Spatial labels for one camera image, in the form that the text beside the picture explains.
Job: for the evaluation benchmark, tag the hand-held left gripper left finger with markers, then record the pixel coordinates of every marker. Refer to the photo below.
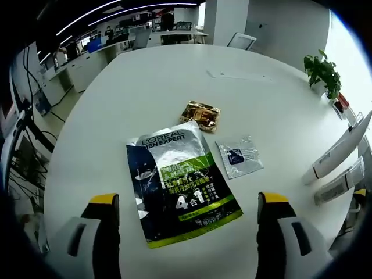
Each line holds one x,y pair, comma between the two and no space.
107,232

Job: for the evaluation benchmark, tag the potted green plant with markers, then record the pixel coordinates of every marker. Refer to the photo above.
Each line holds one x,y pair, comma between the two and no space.
322,72

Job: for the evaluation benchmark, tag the dark green skincare sachet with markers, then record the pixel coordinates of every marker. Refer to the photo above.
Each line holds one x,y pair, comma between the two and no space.
174,180

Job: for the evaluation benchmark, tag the white office chair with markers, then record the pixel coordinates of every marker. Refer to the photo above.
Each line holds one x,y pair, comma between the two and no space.
241,40

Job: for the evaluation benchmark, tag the white office desk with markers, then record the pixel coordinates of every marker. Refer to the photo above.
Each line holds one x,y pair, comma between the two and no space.
84,72

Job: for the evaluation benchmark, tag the small silver skincare sachet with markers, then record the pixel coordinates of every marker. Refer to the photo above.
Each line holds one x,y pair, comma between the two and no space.
241,158

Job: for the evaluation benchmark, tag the gold foil skincare sachet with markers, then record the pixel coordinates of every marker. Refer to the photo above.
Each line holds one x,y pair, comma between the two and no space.
200,114

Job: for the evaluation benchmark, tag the red box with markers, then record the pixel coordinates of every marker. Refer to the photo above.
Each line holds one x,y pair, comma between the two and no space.
343,101

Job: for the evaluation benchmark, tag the tall white skincare tube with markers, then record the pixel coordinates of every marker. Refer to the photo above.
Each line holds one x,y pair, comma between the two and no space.
334,154

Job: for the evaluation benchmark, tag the white skincare tube grey print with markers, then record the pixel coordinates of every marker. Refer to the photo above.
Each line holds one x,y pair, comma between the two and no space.
340,183

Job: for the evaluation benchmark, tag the blue box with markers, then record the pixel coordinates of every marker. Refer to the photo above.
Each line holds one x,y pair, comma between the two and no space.
94,45

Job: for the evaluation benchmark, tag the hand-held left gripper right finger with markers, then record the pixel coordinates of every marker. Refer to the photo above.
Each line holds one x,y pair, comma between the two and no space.
267,232

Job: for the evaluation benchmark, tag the light grey office chair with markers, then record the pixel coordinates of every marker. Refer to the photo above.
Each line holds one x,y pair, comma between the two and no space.
142,37

